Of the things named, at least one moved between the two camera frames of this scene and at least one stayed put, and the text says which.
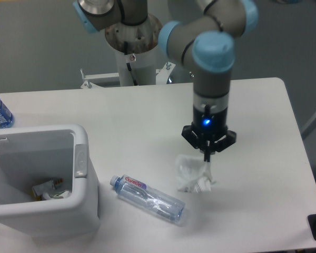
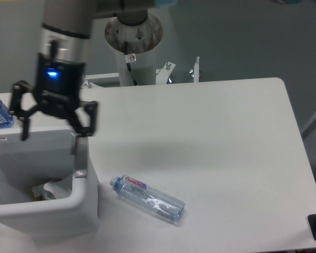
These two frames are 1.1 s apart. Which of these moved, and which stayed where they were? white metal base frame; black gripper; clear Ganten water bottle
Moved: black gripper
Stayed: clear Ganten water bottle; white metal base frame
